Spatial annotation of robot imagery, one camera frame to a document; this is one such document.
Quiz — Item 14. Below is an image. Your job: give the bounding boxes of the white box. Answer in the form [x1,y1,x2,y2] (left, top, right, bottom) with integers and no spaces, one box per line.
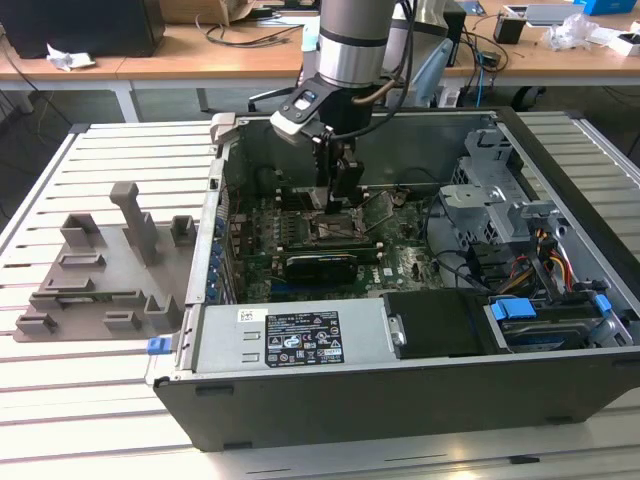
[605,28,640,59]

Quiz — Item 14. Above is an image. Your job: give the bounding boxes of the silver metal drive cage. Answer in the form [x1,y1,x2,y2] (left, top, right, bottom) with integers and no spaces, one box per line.
[438,127,571,247]

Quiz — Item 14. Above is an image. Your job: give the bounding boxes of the metal socket cover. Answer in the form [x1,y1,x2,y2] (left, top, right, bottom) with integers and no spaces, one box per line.
[355,191,400,235]

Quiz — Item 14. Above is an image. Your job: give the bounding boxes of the blue disk carrier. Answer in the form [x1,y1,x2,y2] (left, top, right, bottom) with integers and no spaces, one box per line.
[487,296,539,324]

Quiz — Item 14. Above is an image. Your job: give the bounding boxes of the silver hard disk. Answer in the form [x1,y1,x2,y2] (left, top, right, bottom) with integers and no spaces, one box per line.
[499,321,589,353]

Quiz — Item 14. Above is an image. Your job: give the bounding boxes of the crumpled white paper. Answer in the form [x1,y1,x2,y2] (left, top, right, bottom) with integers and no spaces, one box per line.
[45,42,97,72]

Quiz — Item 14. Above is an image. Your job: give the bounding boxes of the black PC case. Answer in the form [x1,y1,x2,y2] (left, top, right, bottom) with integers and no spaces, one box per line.
[143,104,640,454]

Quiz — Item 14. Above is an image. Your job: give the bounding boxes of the black RAM slot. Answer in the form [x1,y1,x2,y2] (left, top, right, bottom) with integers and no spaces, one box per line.
[277,197,370,212]
[276,238,386,254]
[279,247,385,265]
[275,188,372,202]

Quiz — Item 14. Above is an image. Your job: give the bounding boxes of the green RAM stick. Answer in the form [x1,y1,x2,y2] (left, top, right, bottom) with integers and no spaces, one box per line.
[55,292,139,305]

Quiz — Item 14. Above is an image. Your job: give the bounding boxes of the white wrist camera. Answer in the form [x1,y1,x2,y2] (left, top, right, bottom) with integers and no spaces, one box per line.
[269,77,336,149]

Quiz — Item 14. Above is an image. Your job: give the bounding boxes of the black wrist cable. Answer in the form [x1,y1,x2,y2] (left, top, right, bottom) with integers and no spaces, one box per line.
[327,0,421,141]

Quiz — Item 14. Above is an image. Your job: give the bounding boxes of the expansion slot bracket row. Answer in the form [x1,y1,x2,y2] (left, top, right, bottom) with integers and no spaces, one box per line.
[207,189,237,304]

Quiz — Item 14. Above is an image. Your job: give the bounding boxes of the large black box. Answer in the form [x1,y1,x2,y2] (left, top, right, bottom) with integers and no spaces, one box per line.
[0,0,167,60]

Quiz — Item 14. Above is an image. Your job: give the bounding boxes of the clear plastic bag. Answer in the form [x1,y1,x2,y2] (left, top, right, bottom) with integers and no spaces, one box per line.
[542,13,609,52]

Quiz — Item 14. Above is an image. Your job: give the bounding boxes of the short wooden desk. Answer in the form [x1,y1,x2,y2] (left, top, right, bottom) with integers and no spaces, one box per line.
[0,47,134,124]

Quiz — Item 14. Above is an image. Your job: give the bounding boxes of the black data wire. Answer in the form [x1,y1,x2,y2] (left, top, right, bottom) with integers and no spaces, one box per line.
[422,196,494,297]

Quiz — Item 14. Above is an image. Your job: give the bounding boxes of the black speaker box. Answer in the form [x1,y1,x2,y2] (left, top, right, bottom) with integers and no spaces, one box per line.
[444,9,468,69]

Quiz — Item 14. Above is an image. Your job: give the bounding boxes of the coloured power wires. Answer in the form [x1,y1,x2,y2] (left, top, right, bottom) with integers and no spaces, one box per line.
[501,226,575,297]

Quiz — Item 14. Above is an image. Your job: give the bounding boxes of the black graphics card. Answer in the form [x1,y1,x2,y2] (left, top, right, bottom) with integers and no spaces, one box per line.
[282,251,361,290]

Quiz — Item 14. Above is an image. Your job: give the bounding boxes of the grey flat device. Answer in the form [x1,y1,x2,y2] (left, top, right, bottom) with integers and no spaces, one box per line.
[503,3,586,27]

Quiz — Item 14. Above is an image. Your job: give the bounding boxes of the CPU socket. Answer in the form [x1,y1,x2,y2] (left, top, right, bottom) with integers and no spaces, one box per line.
[307,207,361,247]

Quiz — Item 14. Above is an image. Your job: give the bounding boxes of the green motherboard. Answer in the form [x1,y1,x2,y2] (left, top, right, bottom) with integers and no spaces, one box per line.
[222,185,451,304]

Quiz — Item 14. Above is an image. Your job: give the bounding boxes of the grey case release handle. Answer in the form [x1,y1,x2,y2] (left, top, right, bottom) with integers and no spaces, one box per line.
[209,113,240,147]

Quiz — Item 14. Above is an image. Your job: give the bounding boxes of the silver power supply unit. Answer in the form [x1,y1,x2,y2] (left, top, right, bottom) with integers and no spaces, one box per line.
[191,298,401,377]

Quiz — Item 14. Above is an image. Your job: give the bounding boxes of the grey parts rack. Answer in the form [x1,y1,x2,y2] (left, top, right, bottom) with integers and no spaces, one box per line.
[12,181,200,345]

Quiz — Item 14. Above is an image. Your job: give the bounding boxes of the long wooden desk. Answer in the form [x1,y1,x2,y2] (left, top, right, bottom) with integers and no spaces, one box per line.
[114,0,640,94]

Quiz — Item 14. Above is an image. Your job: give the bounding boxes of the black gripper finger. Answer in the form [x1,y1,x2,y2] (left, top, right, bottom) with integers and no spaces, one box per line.
[313,134,335,196]
[327,142,364,215]

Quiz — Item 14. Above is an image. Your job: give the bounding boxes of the blue box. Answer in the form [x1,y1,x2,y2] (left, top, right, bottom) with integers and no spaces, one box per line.
[572,0,632,17]

